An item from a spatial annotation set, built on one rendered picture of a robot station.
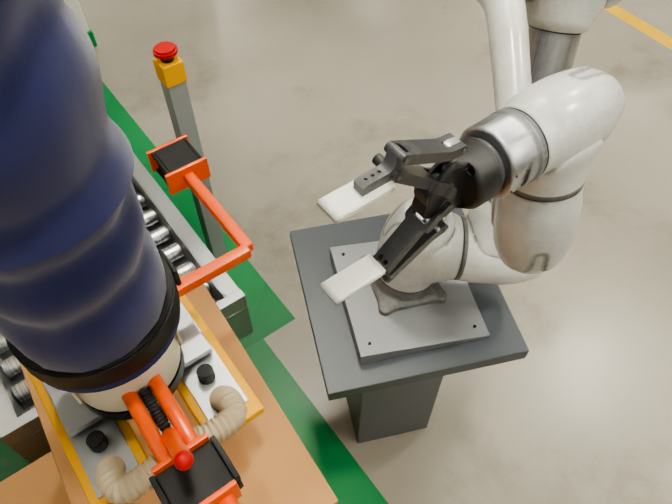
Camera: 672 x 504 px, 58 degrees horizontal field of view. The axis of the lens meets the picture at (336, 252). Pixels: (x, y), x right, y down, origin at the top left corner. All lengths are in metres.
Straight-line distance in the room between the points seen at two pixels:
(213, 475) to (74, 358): 0.24
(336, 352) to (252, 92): 2.14
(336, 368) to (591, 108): 0.92
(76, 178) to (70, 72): 0.10
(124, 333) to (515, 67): 0.67
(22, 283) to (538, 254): 0.62
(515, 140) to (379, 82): 2.76
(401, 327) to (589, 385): 1.12
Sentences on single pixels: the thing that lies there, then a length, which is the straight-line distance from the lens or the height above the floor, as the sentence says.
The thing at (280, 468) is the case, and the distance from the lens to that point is 1.17.
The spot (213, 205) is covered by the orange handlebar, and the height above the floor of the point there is 1.24.
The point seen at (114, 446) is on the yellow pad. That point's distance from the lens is 1.04.
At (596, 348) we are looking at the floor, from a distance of 2.53.
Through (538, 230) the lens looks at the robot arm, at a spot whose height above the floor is 1.46.
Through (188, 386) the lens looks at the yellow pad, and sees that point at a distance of 1.05.
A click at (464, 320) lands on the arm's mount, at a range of 1.53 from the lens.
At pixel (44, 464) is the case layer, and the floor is 0.54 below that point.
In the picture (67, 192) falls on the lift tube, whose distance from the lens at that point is 0.60.
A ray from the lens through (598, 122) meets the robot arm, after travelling 0.76.
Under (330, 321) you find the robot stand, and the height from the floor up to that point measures 0.75.
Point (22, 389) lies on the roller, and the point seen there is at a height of 0.55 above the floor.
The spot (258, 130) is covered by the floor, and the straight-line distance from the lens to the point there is 3.13.
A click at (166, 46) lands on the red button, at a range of 1.88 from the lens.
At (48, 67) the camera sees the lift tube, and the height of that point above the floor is 1.76.
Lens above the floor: 2.05
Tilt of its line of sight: 53 degrees down
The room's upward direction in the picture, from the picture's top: straight up
